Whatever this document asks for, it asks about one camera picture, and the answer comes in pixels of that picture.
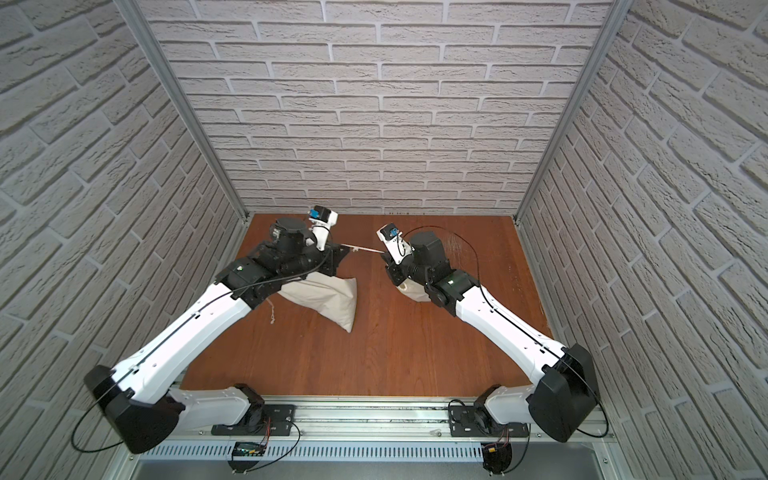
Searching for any cream cloth soil bag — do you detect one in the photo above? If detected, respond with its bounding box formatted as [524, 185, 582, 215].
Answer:
[398, 278, 431, 302]
[278, 272, 358, 333]

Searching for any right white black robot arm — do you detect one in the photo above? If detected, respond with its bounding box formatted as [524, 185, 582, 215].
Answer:
[377, 224, 600, 442]

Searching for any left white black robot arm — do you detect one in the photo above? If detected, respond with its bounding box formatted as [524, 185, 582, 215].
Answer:
[84, 206, 349, 454]

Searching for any right small electronics board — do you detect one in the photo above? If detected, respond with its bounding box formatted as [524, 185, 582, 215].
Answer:
[481, 443, 513, 475]

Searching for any small electronics board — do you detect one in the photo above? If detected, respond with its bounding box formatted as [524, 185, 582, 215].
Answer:
[228, 442, 268, 474]
[481, 443, 513, 475]

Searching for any left small electronics board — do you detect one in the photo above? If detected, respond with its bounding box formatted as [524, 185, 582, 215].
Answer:
[228, 442, 268, 474]

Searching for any white perforated vent strip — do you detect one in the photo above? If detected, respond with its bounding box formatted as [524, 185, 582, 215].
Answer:
[141, 440, 482, 463]

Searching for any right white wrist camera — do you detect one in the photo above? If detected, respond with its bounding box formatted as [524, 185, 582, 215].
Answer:
[377, 223, 413, 265]

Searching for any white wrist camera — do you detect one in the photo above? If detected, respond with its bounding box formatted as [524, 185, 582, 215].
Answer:
[377, 223, 413, 265]
[309, 205, 338, 251]

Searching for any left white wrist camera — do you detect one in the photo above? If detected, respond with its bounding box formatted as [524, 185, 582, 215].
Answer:
[309, 205, 338, 251]

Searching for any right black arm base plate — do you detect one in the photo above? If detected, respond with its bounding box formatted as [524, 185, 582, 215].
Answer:
[447, 402, 530, 439]

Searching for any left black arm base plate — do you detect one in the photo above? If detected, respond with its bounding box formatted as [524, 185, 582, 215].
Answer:
[211, 404, 296, 437]

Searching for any aluminium front mounting rail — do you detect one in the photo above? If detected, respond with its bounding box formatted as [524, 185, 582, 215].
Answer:
[119, 395, 617, 445]

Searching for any left aluminium corner post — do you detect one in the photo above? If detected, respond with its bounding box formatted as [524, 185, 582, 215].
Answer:
[115, 0, 249, 224]

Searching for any aluminium corner post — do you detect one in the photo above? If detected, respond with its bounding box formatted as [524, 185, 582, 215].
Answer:
[513, 0, 636, 224]
[115, 0, 249, 224]

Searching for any right aluminium corner post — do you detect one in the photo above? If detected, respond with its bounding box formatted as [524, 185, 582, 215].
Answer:
[513, 0, 636, 224]

